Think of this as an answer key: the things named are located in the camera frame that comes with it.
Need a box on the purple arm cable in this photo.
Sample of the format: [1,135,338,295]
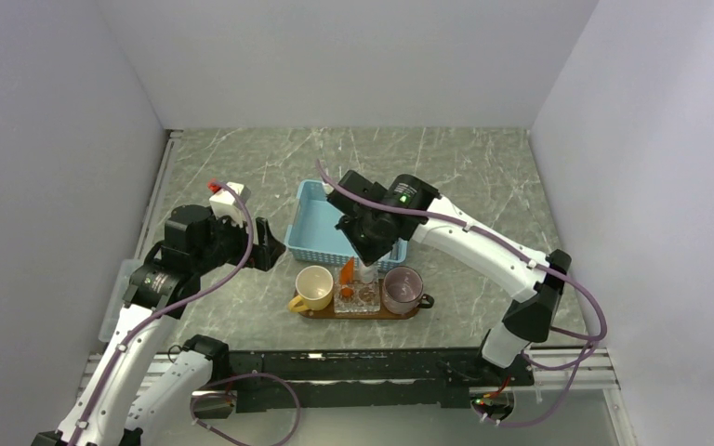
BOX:
[314,158,608,429]
[67,180,301,446]

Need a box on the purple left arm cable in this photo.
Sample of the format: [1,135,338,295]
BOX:
[67,180,301,446]

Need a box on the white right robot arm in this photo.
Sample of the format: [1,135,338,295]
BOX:
[324,170,571,386]

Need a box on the light blue plastic basket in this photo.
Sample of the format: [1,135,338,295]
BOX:
[285,179,410,274]

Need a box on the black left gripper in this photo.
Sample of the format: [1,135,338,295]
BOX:
[192,207,284,276]

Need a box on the orange toothpaste tube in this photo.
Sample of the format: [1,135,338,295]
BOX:
[338,257,355,301]

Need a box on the clear glass holder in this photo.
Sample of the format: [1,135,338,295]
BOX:
[333,267,381,317]

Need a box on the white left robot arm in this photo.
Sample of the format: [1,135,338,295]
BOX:
[33,204,285,445]

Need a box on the white toothpaste tube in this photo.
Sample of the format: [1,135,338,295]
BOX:
[357,260,378,284]

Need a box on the oval wooden tray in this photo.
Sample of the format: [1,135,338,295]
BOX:
[289,279,435,320]

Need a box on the yellow mug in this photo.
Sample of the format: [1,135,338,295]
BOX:
[287,266,335,313]

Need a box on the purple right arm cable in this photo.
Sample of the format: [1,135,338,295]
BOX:
[314,158,608,429]

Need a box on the purple mug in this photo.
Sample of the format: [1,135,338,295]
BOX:
[382,266,435,315]

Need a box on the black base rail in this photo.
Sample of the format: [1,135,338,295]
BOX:
[195,347,535,413]

